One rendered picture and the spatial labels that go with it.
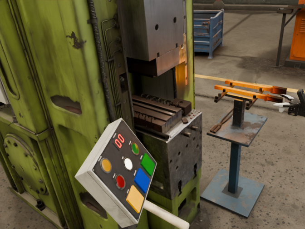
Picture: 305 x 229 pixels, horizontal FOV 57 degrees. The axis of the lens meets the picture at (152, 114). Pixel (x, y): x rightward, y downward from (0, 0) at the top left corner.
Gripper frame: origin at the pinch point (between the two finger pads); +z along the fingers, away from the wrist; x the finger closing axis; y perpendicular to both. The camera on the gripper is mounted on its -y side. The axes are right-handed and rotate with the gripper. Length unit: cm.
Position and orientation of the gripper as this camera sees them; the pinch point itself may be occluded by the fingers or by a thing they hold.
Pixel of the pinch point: (276, 98)
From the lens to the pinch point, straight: 195.1
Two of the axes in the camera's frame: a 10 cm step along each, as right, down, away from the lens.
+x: 6.0, -4.5, 6.6
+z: -7.9, -2.5, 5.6
